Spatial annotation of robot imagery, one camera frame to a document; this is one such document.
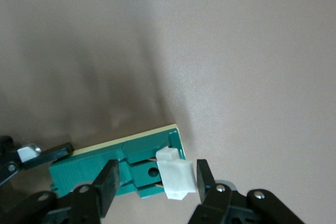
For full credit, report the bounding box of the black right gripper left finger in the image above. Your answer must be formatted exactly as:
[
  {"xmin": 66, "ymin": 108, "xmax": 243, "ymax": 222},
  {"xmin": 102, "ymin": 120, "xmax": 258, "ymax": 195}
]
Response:
[{"xmin": 0, "ymin": 158, "xmax": 121, "ymax": 224}]

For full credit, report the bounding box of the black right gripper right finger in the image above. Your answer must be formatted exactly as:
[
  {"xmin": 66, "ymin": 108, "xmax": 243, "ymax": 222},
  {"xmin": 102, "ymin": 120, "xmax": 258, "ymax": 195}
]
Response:
[{"xmin": 187, "ymin": 158, "xmax": 305, "ymax": 224}]

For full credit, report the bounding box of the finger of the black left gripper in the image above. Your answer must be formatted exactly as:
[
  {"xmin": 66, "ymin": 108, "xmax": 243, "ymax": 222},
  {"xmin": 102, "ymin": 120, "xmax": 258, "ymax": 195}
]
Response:
[{"xmin": 0, "ymin": 136, "xmax": 74, "ymax": 185}]

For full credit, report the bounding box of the green circuit board module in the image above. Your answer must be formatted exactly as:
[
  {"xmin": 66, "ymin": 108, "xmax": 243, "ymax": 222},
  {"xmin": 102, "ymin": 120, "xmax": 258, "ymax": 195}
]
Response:
[{"xmin": 49, "ymin": 123, "xmax": 198, "ymax": 200}]

